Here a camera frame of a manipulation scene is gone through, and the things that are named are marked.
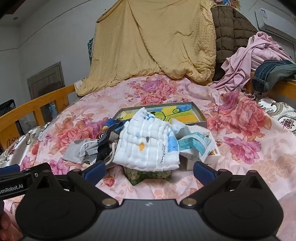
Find teal patterned cloth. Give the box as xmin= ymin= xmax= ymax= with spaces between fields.
xmin=87 ymin=38 xmax=94 ymax=61

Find black plastic crate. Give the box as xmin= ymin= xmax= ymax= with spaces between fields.
xmin=0 ymin=100 xmax=25 ymax=149

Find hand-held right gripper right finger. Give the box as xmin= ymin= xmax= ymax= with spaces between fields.
xmin=180 ymin=161 xmax=266 ymax=208

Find white air conditioner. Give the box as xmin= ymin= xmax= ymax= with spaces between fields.
xmin=254 ymin=7 xmax=296 ymax=37

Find navy patterned sock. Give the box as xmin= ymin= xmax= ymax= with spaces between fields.
xmin=95 ymin=118 xmax=125 ymax=163

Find pink floral bed sheet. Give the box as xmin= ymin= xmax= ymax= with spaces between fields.
xmin=0 ymin=74 xmax=296 ymax=241

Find pink cloth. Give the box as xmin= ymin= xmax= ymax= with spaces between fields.
xmin=209 ymin=31 xmax=293 ymax=92

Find person's left hand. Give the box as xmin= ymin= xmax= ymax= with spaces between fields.
xmin=0 ymin=207 xmax=20 ymax=235

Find white and orange carton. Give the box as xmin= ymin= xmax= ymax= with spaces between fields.
xmin=185 ymin=137 xmax=221 ymax=172

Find blue jeans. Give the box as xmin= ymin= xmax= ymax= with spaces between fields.
xmin=252 ymin=60 xmax=296 ymax=93

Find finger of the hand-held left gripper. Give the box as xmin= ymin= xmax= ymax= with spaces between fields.
xmin=0 ymin=164 xmax=21 ymax=175

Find teal and white plastic packet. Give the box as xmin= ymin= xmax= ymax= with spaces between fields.
xmin=179 ymin=131 xmax=215 ymax=163

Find shallow box with frog drawing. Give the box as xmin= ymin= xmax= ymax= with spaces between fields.
xmin=112 ymin=101 xmax=207 ymax=128

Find white quilted printed cloth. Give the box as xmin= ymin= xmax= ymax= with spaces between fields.
xmin=112 ymin=108 xmax=181 ymax=172

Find yellow quilt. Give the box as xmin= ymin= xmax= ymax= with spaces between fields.
xmin=76 ymin=0 xmax=216 ymax=96

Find camouflage green cloth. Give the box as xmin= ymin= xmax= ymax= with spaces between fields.
xmin=122 ymin=166 xmax=173 ymax=186

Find grey face mask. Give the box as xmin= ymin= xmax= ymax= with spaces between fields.
xmin=62 ymin=139 xmax=100 ymax=165

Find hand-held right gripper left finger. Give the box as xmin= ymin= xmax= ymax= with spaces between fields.
xmin=30 ymin=161 xmax=118 ymax=208

